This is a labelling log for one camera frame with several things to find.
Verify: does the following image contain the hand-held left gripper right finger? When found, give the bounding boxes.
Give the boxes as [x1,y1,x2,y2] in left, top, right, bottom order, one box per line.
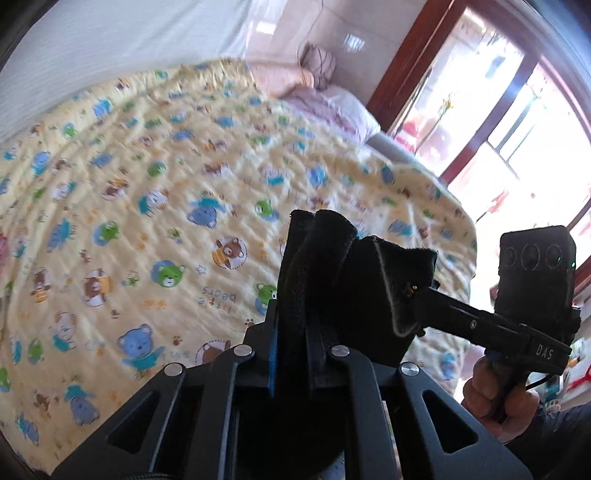
[305,330,534,480]

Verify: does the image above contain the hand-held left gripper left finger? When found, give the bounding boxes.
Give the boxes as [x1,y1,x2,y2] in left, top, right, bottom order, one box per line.
[52,299,280,480]

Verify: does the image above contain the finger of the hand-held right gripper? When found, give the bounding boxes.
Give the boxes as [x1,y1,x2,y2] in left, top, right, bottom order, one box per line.
[412,285,529,354]

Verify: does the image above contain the black pants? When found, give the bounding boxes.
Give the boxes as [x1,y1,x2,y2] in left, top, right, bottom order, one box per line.
[265,209,439,478]

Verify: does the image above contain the person's right forearm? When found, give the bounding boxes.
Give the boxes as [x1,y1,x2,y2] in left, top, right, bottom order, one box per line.
[507,401,591,480]

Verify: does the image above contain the person's right hand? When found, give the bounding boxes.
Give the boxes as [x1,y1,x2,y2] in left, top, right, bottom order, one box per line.
[461,356,540,445]

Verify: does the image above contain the grey mattress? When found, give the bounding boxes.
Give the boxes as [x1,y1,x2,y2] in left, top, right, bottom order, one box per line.
[366,130,445,182]

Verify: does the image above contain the yellow bear-print blanket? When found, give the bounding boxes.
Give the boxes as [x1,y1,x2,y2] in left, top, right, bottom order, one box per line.
[0,58,478,476]

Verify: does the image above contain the pale pink white pillow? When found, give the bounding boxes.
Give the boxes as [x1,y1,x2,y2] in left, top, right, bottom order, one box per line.
[281,84,382,142]

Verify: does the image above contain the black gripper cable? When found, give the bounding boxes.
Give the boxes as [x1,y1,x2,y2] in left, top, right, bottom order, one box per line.
[525,373,556,393]

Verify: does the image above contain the brown window frame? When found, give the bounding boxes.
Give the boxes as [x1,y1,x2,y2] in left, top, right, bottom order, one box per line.
[368,0,591,243]

